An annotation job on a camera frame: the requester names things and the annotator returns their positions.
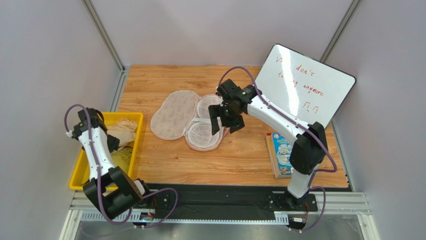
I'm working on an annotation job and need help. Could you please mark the beige bra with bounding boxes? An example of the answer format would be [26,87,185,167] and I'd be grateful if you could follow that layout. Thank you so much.
[107,117,138,149]

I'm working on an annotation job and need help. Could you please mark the floral mesh laundry bag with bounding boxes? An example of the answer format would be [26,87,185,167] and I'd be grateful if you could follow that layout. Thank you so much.
[150,90,229,152]

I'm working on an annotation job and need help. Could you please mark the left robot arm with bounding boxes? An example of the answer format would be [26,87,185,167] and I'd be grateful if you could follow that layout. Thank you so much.
[67,107,150,221]

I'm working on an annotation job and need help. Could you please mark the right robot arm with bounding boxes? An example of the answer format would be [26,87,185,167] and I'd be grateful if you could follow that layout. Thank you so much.
[208,79,328,208]

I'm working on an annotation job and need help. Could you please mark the yellow bra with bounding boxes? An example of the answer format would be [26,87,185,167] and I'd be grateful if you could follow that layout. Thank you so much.
[111,146,135,174]

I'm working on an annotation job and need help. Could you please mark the blue illustrated book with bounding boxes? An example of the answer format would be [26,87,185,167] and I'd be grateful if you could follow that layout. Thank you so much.
[265,132,294,179]

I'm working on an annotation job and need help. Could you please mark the yellow plastic bin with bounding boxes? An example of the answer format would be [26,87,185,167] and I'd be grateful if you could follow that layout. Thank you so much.
[69,112,144,190]

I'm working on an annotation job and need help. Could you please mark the whiteboard with red writing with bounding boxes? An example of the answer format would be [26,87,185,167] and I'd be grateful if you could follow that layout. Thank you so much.
[255,44,356,127]

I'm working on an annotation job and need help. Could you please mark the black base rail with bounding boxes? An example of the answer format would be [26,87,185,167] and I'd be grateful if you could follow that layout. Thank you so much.
[135,183,321,221]

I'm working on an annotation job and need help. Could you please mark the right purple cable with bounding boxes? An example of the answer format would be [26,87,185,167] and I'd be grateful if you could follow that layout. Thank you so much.
[217,66,338,233]

